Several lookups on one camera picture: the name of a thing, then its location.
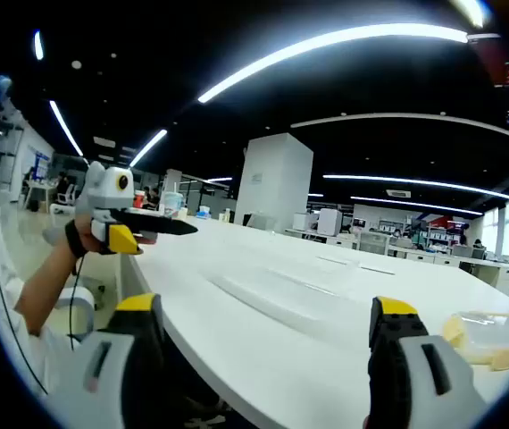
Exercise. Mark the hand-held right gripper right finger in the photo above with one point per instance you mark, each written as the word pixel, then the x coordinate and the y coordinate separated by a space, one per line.
pixel 415 366

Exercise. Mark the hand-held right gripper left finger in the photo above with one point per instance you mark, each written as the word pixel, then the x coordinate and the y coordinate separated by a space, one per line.
pixel 116 357

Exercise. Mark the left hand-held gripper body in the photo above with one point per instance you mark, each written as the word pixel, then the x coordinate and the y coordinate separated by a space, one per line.
pixel 109 192

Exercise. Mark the clear lid with yellow latches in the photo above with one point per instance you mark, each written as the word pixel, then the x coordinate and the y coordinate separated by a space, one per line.
pixel 453 333

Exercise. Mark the tissue box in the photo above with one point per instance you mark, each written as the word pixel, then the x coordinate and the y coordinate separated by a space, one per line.
pixel 204 213

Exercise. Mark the person's left hand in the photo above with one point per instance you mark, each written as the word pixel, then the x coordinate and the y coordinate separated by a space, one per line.
pixel 85 234

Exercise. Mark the red cup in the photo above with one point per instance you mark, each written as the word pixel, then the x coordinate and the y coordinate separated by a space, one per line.
pixel 139 199

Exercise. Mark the white office chair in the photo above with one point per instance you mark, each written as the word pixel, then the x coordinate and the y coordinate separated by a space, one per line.
pixel 78 297

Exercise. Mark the person in white shirt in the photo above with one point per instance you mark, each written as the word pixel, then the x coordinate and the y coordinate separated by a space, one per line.
pixel 35 357

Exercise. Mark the dark shoe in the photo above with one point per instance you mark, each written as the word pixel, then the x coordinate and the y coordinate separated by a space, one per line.
pixel 205 418

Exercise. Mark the white cabinet row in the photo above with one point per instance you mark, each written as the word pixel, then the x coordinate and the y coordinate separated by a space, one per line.
pixel 415 257

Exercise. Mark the large white column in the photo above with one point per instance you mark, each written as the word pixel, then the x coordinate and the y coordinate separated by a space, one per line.
pixel 274 179

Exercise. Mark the small white appliance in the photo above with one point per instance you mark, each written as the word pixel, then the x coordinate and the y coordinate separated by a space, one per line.
pixel 301 222

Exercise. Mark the tall white appliance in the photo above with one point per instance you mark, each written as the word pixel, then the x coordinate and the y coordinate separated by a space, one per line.
pixel 330 222

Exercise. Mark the ceiling air vent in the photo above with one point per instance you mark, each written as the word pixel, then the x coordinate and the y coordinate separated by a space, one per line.
pixel 398 194

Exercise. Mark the long ceiling light strip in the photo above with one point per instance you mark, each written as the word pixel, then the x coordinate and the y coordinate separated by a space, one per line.
pixel 326 38

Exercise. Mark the blue wall board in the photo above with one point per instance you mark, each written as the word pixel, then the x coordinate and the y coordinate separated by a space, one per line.
pixel 41 163

